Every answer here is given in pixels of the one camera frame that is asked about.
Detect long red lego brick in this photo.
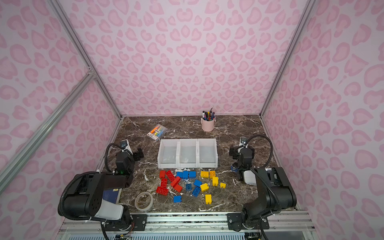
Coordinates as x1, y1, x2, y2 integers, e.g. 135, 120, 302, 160
166, 171, 175, 182
171, 177, 181, 188

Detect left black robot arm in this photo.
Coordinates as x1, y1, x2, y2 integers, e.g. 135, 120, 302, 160
58, 143, 144, 233

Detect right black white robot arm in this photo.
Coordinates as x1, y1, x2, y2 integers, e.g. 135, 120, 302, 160
227, 146, 297, 232

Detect highlighter marker pack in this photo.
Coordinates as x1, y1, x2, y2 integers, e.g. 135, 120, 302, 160
147, 124, 168, 142

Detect blue notebook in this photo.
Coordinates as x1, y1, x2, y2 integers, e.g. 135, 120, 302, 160
103, 189, 122, 204

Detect right white plastic bin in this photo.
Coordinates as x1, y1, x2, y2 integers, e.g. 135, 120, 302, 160
198, 139, 218, 169

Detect clear tape roll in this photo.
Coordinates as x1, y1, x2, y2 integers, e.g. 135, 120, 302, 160
135, 192, 154, 212

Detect pink pen cup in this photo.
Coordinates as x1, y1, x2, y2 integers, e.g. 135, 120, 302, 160
201, 118, 216, 132

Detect middle white plastic bin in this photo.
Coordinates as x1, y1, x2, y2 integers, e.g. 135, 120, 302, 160
179, 139, 198, 168

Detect pens in cup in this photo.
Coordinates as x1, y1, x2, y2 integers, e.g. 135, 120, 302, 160
202, 106, 216, 122

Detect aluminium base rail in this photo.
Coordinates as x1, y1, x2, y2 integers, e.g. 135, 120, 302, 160
57, 211, 319, 240

